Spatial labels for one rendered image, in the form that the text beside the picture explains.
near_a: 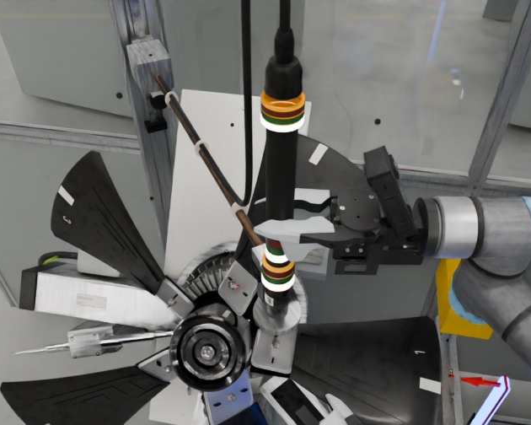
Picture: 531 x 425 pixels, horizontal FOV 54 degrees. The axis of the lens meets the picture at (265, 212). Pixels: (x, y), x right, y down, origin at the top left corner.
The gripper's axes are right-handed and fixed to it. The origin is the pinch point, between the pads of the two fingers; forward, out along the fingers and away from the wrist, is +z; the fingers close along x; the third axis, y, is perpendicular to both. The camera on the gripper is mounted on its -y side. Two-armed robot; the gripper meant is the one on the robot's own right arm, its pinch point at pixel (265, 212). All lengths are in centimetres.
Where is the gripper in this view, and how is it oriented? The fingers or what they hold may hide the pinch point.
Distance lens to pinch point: 61.5
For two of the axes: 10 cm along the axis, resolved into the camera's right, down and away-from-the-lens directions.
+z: -10.0, -0.1, -0.1
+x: 0.0, -6.9, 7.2
